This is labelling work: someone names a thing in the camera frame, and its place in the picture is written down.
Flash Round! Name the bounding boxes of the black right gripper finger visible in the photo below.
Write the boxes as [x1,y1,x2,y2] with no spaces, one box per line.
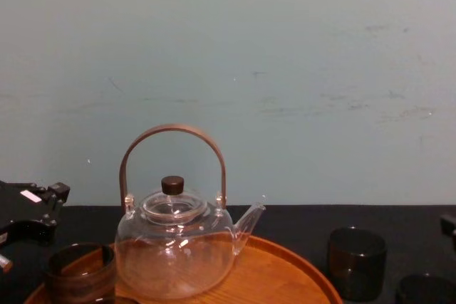
[440,214,456,248]

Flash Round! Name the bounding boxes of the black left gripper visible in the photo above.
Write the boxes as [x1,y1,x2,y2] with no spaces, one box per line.
[0,179,71,247]

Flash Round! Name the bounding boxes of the round wooden tray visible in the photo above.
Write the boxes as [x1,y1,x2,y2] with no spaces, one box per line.
[23,234,345,304]

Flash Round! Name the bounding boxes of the dark smoked glass cup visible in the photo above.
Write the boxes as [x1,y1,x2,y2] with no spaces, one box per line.
[395,273,456,304]
[44,242,117,304]
[327,226,388,302]

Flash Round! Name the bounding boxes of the glass lid with dark knob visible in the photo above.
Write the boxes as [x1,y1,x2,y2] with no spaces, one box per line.
[141,175,208,223]

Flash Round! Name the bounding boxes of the black table cloth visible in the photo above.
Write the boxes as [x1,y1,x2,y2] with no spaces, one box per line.
[0,204,456,304]

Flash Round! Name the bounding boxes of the clear glass teapot, brown handle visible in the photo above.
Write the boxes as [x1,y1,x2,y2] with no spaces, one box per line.
[114,124,267,300]

